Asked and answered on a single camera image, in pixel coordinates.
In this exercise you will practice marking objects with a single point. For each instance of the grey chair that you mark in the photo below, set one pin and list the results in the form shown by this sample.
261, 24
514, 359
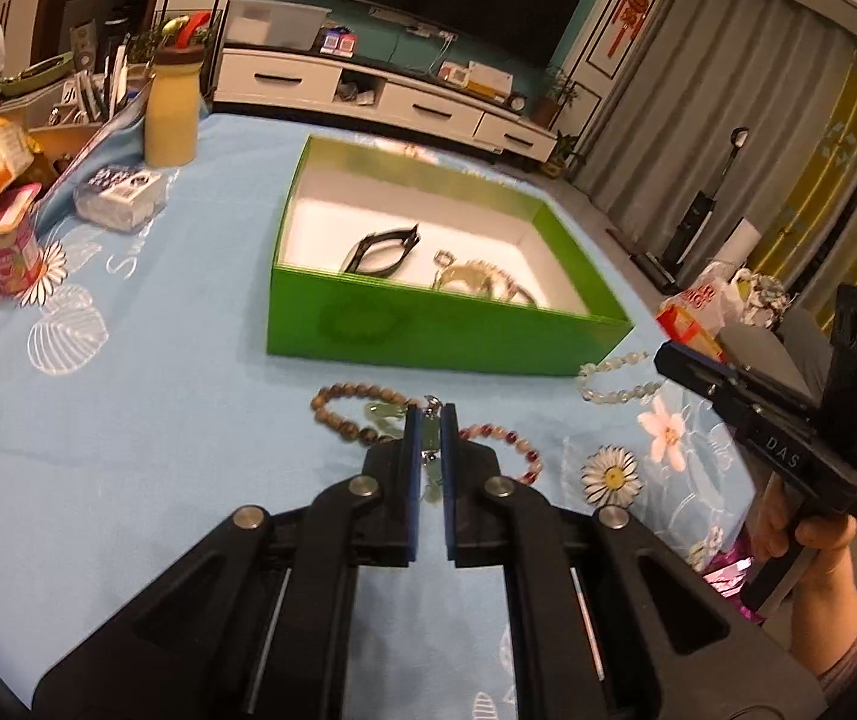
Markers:
766, 345

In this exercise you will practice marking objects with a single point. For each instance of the white paper roll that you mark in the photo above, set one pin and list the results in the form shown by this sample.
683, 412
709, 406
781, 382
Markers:
743, 240

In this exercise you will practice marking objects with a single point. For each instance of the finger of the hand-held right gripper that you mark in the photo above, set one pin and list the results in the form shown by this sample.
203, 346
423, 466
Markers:
691, 367

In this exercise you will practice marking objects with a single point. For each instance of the small potted plant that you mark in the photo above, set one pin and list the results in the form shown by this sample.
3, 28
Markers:
563, 154

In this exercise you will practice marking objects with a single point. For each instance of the white and yellow flat box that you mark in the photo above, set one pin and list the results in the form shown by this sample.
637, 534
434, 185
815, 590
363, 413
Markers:
488, 80

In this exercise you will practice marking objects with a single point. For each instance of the yellow and red plastic bag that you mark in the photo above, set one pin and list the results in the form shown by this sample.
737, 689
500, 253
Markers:
687, 322

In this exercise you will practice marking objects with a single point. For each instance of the small clear card box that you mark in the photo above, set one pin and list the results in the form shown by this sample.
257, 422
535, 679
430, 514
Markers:
121, 199

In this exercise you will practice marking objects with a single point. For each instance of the black bangle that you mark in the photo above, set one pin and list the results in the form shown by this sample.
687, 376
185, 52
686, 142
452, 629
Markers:
404, 234

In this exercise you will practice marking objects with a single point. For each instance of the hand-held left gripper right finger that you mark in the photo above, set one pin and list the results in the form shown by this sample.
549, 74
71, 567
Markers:
449, 480

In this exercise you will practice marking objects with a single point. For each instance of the upright vacuum cleaner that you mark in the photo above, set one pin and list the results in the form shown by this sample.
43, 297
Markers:
698, 221

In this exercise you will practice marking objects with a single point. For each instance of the grey curtain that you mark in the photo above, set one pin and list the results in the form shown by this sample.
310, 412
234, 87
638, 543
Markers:
713, 75

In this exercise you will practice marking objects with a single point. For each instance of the person's right forearm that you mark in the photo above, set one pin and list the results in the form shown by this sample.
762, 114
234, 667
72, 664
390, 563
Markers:
826, 637

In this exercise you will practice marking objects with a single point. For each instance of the pink yogurt cup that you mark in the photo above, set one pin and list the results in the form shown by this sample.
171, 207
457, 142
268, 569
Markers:
16, 255

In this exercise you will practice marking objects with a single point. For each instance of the red knot wall ornament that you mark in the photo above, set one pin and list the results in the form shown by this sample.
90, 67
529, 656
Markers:
627, 11

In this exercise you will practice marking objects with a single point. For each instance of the clear plastic storage bin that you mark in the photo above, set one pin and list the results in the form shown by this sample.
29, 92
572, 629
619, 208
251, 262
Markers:
278, 22

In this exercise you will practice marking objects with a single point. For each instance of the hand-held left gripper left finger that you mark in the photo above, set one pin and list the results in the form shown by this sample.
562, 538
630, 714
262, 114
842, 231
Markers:
413, 472

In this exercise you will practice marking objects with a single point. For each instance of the blue floral tablecloth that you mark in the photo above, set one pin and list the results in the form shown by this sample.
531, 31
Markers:
136, 352

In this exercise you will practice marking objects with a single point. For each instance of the tall potted plant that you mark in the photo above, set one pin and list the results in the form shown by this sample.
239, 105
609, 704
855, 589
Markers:
557, 90

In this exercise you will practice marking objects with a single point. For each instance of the white tv cabinet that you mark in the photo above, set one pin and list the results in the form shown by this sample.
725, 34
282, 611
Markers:
428, 101

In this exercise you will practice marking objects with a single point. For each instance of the green cardboard box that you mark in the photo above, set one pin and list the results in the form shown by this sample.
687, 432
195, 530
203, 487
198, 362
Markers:
428, 337

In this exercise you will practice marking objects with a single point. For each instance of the small black clock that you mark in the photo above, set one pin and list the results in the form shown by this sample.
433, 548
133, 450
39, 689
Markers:
516, 101

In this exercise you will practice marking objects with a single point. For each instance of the person's right hand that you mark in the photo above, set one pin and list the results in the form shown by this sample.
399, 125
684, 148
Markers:
830, 547

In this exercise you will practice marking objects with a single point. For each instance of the yellow patterned curtain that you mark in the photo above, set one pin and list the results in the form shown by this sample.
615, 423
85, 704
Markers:
848, 187

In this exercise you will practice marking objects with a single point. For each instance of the small red and blue boxes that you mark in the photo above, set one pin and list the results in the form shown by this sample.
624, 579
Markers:
338, 41

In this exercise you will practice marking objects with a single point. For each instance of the small white device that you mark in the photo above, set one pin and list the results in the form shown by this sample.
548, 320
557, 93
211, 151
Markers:
452, 75

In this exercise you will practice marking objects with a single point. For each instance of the white plastic bag red print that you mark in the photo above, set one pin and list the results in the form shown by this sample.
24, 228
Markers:
713, 292

